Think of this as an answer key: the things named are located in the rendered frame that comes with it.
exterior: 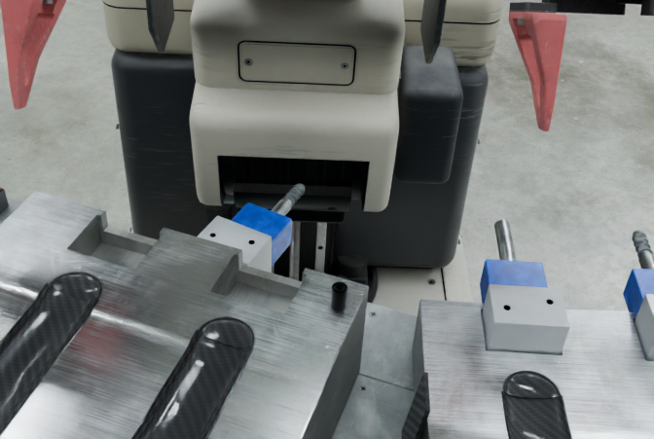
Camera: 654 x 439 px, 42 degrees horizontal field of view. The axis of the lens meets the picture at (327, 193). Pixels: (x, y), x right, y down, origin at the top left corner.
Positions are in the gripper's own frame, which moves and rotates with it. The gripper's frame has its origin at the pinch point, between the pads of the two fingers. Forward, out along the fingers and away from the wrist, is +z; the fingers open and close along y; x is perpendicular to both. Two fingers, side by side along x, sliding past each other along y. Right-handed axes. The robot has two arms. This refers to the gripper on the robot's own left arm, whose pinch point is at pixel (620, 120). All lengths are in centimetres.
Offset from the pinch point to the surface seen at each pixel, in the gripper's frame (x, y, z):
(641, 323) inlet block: 1.4, 3.7, 14.2
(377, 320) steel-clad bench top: 9.0, -14.0, 17.5
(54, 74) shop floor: 190, -93, 15
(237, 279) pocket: 3.6, -24.5, 12.8
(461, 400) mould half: -3.9, -9.4, 17.8
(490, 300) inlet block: 0.9, -7.1, 12.7
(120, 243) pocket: 6.4, -33.3, 11.3
